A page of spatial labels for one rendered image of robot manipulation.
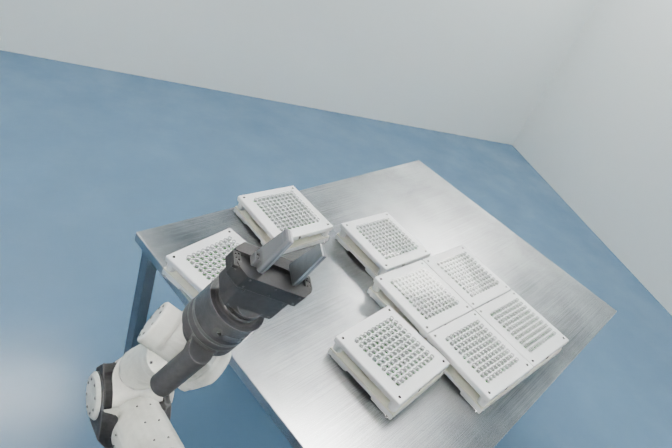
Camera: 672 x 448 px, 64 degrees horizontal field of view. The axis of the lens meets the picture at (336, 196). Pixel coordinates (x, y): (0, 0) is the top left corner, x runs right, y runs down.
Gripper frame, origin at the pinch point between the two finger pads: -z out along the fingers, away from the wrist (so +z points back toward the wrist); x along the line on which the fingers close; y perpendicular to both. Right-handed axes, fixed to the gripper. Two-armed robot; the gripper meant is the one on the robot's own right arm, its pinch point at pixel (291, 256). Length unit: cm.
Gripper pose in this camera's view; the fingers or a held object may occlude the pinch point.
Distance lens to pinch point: 67.1
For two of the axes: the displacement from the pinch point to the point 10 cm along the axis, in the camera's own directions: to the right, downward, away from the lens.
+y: -1.8, -7.0, 6.9
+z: -6.7, 6.0, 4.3
